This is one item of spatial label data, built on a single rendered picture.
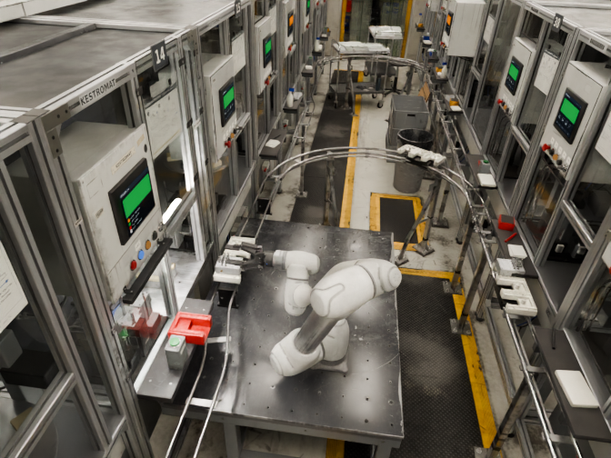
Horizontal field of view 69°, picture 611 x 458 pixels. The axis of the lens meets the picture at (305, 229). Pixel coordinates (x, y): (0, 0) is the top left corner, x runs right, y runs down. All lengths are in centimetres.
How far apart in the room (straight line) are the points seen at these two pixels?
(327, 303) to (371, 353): 90
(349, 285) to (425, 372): 178
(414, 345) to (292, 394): 138
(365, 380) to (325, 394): 21
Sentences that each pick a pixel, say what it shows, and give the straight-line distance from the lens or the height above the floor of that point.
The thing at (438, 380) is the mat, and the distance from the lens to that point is 315.
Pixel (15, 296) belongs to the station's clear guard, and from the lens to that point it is 125.
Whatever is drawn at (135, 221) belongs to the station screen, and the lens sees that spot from 159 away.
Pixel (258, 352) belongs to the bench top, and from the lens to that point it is 227.
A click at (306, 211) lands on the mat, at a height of 1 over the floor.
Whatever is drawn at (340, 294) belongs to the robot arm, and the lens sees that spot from 144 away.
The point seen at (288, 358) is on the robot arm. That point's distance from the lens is 196.
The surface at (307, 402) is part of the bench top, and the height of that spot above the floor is 68.
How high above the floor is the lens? 242
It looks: 35 degrees down
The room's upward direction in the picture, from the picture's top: 2 degrees clockwise
